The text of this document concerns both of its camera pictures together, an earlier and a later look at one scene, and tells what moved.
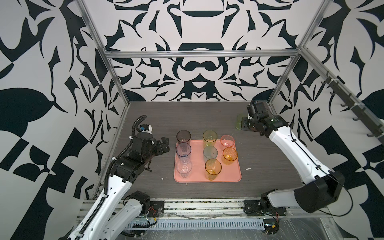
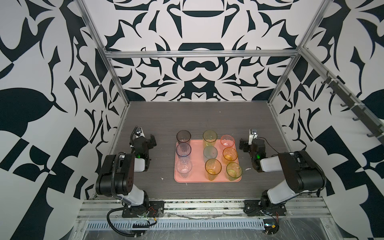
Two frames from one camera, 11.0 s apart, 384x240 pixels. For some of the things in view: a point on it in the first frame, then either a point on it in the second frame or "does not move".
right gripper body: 248,124 -> 248,148
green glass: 238,121 -> 233,171
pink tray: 195,162 does not move
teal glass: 209,152 does not move
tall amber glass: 213,167 does not move
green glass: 209,137 does not move
